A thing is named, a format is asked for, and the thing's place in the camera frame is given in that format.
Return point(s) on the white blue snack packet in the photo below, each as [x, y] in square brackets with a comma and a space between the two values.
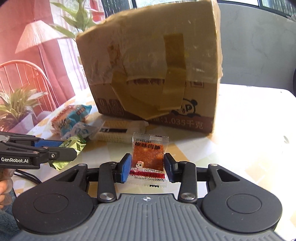
[81, 131]

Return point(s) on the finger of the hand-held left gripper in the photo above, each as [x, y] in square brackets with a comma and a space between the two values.
[64, 154]
[48, 143]

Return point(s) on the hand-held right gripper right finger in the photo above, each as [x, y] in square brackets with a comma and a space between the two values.
[170, 169]

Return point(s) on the blue orange bread packet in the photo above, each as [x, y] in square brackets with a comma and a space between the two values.
[69, 115]

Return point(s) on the brown cardboard box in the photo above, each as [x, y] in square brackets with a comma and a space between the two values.
[138, 69]

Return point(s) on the clear red jerky packet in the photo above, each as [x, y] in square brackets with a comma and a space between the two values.
[148, 150]

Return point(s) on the person's left hand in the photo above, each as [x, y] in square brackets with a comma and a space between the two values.
[4, 192]

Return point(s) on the checkered floral tablecloth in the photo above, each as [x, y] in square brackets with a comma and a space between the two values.
[231, 150]

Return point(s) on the white packet black label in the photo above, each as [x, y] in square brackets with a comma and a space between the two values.
[115, 138]

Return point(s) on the green gold foil packet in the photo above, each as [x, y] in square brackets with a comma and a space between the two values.
[77, 142]

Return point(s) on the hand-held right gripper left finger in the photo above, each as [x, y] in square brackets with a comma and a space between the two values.
[126, 169]

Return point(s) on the blue fuzzy cloth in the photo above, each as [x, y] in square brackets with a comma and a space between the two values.
[7, 222]

